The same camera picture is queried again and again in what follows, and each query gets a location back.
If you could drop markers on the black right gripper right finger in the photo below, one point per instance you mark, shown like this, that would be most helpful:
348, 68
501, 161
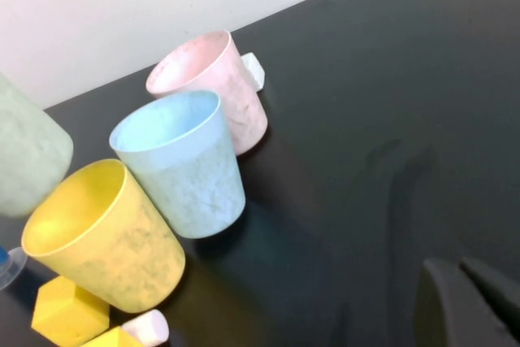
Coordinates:
499, 286

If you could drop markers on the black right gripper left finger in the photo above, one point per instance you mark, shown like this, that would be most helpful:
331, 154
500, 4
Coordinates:
451, 314

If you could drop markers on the light blue plastic cup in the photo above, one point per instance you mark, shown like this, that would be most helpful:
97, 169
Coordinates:
195, 192

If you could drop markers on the pink plastic cup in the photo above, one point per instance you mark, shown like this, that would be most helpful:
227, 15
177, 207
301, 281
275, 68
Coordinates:
239, 107

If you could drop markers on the green plastic cup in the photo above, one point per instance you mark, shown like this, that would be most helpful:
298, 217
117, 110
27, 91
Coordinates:
28, 152

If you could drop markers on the white green glue stick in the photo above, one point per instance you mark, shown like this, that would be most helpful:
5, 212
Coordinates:
148, 326

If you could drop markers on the white cube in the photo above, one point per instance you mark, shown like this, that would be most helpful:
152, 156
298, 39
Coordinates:
255, 70

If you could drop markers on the yellow plastic cup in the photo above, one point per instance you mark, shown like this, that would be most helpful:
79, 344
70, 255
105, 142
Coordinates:
122, 257

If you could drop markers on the yellow cube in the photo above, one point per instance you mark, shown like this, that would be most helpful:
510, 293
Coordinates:
109, 339
69, 314

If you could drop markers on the blue taped clear measuring glass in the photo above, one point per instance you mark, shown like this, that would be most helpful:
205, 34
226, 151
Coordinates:
10, 265

